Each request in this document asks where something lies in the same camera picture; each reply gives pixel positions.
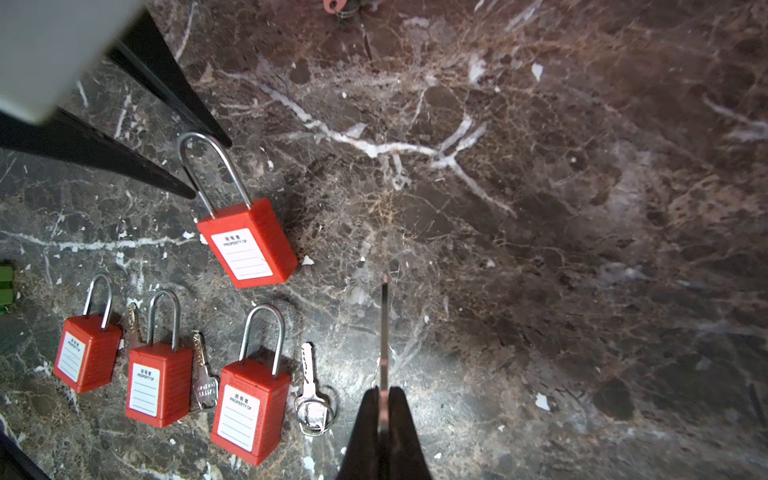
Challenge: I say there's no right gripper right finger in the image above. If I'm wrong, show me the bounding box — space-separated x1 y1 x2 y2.
380 387 432 479

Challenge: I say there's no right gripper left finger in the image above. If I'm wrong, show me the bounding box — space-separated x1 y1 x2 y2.
337 388 379 480

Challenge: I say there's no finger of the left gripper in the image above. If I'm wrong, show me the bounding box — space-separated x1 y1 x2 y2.
1 108 196 199
107 8 232 147

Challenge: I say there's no red padlock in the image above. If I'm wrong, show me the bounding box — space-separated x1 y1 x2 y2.
177 131 298 289
210 303 291 466
125 289 194 428
53 273 122 394

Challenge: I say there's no small dark brown padlock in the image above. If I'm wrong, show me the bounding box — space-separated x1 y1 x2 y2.
323 0 370 19

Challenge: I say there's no silver brass key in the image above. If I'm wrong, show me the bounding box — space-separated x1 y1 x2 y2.
191 330 219 412
124 302 143 352
294 342 336 437

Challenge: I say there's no green monster toy cube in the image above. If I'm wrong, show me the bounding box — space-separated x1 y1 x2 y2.
0 263 16 314

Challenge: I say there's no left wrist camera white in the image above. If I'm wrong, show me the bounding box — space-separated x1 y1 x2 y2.
1 0 145 124

